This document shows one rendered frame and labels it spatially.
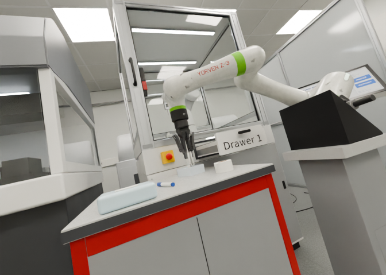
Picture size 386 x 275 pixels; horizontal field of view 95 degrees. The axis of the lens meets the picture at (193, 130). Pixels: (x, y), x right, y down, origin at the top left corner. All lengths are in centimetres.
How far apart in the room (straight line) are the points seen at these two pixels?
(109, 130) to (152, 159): 340
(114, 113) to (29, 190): 374
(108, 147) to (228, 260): 398
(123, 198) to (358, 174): 81
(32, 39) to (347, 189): 139
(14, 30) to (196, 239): 108
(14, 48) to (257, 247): 117
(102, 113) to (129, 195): 411
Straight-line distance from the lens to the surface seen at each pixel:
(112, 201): 52
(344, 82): 104
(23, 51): 106
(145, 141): 111
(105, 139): 443
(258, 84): 110
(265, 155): 147
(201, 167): 87
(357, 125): 89
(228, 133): 90
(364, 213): 91
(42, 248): 100
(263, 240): 69
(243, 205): 62
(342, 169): 86
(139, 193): 53
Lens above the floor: 85
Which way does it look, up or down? 8 degrees up
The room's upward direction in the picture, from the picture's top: 14 degrees counter-clockwise
